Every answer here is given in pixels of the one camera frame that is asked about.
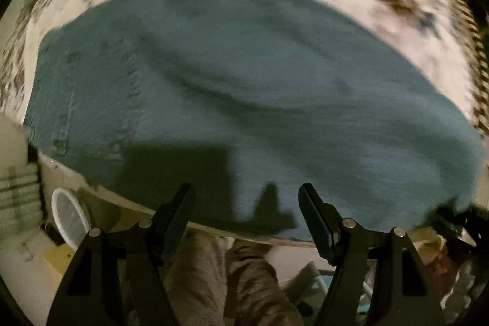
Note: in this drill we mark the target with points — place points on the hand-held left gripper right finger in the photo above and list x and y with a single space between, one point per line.
320 223

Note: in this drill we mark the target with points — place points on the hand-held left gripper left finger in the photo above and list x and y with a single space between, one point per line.
176 216

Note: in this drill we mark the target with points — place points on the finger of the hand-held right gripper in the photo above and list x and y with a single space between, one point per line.
460 223

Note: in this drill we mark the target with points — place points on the teal pants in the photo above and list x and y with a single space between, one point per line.
244 89

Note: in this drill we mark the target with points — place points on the white teal plastic stool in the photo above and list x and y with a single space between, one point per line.
319 282

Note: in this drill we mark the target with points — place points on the person's own legs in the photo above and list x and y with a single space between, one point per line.
229 284

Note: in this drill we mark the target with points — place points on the green striped cloth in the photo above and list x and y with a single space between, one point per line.
17 196

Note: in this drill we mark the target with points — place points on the dark striped fabric edge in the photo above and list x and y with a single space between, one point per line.
477 55

